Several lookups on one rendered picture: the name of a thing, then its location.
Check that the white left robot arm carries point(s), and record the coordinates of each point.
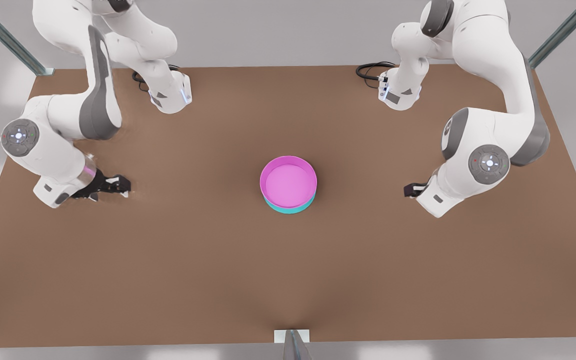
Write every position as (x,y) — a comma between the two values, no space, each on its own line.
(488,130)

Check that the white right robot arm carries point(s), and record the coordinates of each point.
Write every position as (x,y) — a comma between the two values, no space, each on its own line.
(63,115)

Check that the pink plate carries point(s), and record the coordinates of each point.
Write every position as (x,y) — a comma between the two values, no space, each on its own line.
(288,183)

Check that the blue plate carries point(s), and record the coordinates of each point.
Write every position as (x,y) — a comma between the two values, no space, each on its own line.
(289,210)

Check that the silver frame post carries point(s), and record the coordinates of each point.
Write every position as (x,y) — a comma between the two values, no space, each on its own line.
(293,345)
(560,32)
(8,37)

